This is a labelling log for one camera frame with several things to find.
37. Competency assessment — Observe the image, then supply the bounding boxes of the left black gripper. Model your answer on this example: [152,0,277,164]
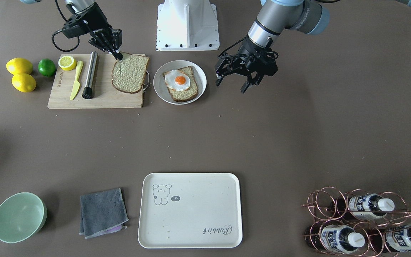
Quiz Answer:
[215,36,279,94]

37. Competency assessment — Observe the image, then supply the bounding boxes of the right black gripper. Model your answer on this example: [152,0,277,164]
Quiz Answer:
[62,3,123,60]

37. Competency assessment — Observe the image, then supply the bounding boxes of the bread slice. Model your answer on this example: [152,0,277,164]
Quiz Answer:
[111,52,149,94]
[163,66,198,102]

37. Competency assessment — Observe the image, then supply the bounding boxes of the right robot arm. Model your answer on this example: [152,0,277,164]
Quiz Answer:
[52,0,123,60]

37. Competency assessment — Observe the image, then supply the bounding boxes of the cream rabbit tray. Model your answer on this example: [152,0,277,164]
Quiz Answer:
[138,172,243,249]

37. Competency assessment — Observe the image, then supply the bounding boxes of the half cut lemon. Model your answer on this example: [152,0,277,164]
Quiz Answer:
[58,55,77,71]

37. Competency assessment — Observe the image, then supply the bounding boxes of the yellow plastic knife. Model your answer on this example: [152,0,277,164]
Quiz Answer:
[70,60,83,101]

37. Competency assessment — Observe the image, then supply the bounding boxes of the fried egg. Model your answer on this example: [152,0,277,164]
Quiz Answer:
[164,70,191,91]

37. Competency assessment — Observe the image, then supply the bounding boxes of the bread slice on plate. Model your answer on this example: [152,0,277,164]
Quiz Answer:
[163,66,198,102]

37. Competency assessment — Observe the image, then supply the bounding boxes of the wooden cutting board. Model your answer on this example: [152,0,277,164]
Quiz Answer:
[47,54,144,109]

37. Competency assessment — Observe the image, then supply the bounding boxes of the white round plate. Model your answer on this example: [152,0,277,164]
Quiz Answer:
[153,60,207,105]

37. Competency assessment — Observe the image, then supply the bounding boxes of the green lime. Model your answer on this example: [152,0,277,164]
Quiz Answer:
[38,59,56,77]

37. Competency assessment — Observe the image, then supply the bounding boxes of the lower yellow lemon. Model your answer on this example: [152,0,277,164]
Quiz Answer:
[11,73,36,92]

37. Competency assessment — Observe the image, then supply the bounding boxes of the yellow lemon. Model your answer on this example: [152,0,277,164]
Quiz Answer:
[11,73,36,92]
[5,57,33,75]

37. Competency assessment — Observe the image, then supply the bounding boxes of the upper yellow lemon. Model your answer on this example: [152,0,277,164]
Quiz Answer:
[5,57,33,75]

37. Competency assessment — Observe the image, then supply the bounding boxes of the grey folded cloth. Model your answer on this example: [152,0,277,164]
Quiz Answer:
[79,188,129,239]

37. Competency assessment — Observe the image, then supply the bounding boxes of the upper bottle in rack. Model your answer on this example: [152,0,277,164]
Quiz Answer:
[327,193,395,222]

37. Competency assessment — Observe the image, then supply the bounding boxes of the lower bottle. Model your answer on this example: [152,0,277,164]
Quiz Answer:
[369,224,411,253]
[304,225,366,254]

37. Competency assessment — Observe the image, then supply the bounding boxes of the green bowl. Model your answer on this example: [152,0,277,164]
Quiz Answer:
[0,192,47,243]

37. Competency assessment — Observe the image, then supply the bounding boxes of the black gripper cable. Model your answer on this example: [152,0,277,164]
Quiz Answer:
[51,0,81,53]

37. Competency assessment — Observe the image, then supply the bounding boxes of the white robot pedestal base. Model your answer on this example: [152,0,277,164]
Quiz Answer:
[156,0,220,51]

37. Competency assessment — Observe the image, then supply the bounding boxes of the copper wire bottle rack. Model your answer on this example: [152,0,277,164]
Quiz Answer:
[303,186,411,257]

